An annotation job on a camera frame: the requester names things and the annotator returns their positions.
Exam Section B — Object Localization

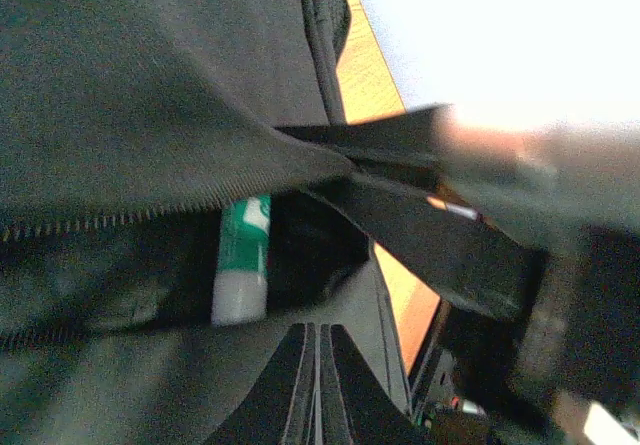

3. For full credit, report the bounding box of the green white glue stick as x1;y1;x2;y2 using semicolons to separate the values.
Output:
211;195;271;326

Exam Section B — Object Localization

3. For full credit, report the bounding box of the black student bag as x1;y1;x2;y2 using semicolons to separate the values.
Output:
1;0;396;444

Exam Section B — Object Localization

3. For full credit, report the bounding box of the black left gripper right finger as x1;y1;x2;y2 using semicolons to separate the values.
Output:
319;325;425;444

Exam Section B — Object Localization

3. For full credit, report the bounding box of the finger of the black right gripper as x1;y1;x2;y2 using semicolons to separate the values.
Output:
277;105;450;168
310;174;542;320

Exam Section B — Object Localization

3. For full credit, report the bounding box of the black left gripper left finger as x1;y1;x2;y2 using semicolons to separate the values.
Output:
206;324;316;444

